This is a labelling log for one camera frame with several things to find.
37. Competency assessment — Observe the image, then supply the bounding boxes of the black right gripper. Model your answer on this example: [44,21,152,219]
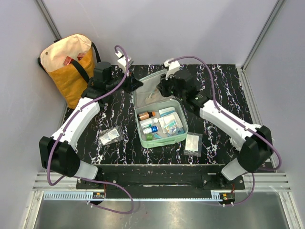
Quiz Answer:
[156,72,185,101]

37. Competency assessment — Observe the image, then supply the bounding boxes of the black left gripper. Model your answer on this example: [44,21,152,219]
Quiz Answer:
[107,67,144,94]

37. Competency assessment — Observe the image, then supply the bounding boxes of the clear bag yellow items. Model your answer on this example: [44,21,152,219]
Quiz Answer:
[144,88,164,104]

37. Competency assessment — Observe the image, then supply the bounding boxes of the blue mask packet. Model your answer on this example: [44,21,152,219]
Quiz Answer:
[159,107,187,137]

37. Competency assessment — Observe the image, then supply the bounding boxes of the white gauze pad packet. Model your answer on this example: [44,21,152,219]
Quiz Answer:
[158,112,183,134]

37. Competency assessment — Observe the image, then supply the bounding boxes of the mint green medicine case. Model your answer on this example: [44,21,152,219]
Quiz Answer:
[133,69,188,148]

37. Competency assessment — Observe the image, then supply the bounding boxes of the teal plaster packet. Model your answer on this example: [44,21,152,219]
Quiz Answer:
[164,121,185,137]

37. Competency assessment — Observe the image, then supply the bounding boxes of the brown bottle orange cap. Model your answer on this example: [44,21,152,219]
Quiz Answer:
[137,111,156,121]

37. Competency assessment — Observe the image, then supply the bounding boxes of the white pill bottle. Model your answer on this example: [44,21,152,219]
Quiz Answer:
[139,118,159,128]

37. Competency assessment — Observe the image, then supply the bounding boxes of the cyan sachet strip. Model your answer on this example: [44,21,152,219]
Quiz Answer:
[153,133,162,139]

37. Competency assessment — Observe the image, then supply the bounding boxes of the clear bag white leaflets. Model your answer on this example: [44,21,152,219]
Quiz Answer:
[98,126,123,146]

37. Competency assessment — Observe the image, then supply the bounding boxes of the small green box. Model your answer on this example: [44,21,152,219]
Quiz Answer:
[145,134,153,141]

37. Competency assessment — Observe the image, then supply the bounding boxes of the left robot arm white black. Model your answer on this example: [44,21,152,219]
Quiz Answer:
[39,62,143,189]

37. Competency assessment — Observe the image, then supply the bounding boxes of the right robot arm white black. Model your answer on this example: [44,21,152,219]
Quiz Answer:
[156,70,274,189]

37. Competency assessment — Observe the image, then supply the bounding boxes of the orange tote bag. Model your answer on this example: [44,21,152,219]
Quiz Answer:
[37,34,101,109]

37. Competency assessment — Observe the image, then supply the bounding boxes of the clear bag white pads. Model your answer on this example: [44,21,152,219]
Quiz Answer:
[183,132,203,157]

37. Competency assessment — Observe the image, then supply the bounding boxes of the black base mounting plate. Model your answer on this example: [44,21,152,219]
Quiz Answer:
[75,164,246,198]

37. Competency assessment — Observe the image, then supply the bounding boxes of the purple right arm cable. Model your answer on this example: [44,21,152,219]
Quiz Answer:
[166,56,283,206]

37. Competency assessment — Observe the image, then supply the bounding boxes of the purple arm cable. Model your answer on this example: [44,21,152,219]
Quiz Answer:
[47,44,134,214]
[166,56,283,206]

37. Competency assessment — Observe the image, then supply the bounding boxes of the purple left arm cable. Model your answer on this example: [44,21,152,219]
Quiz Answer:
[47,44,134,214]

